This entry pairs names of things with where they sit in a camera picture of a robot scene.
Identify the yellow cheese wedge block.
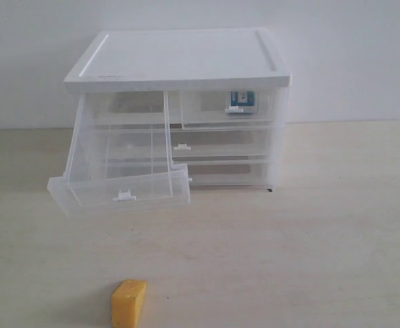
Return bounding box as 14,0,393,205
110,279,148,328

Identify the white plastic drawer cabinet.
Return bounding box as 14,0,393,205
64,28,291,190

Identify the clear wide drawer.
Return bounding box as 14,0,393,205
88,129,273,161
96,160,271,189

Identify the clear bottom wide drawer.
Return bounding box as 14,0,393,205
96,160,271,189

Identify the clear middle wide drawer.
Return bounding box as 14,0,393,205
88,129,273,161

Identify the white pill bottle blue label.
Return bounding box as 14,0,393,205
225,91,258,115

